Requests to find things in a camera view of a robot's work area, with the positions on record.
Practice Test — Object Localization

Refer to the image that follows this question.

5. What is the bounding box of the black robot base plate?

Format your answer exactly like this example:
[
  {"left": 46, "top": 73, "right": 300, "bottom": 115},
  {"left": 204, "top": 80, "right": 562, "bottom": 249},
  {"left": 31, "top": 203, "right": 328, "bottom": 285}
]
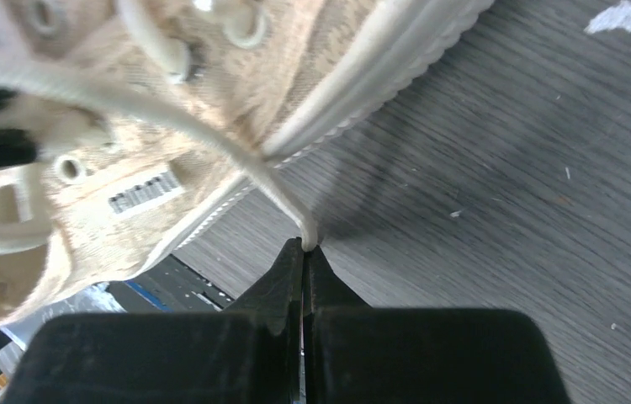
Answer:
[{"left": 107, "top": 255, "right": 234, "bottom": 313}]

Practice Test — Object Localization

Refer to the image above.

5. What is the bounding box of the beige sneaker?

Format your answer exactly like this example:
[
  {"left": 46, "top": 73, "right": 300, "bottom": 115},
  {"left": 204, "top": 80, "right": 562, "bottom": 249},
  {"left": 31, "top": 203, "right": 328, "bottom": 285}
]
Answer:
[{"left": 0, "top": 1, "right": 490, "bottom": 326}]

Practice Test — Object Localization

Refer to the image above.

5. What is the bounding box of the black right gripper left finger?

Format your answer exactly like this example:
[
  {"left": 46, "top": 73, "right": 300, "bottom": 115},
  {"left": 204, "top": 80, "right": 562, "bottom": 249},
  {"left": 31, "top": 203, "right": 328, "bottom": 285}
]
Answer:
[{"left": 3, "top": 238, "right": 304, "bottom": 403}]

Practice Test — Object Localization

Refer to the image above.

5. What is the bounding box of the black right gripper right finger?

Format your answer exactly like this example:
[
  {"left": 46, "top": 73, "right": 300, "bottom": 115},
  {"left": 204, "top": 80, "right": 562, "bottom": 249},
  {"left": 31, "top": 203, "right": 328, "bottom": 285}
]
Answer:
[{"left": 303, "top": 249, "right": 570, "bottom": 403}]

